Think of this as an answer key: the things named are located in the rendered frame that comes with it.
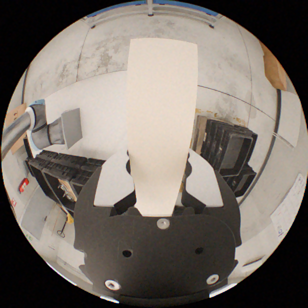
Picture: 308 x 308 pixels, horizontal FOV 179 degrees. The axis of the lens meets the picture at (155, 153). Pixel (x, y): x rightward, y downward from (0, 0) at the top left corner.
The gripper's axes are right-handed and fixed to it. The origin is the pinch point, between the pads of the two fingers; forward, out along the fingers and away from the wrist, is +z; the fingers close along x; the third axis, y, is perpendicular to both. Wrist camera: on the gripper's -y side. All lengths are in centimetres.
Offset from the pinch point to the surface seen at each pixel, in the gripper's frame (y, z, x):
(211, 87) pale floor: -25, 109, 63
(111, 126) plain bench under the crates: 9.0, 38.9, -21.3
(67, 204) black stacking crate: 63, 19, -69
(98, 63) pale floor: -53, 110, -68
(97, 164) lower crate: 28, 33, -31
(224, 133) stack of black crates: 15, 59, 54
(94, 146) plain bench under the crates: 20, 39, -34
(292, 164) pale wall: 29, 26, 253
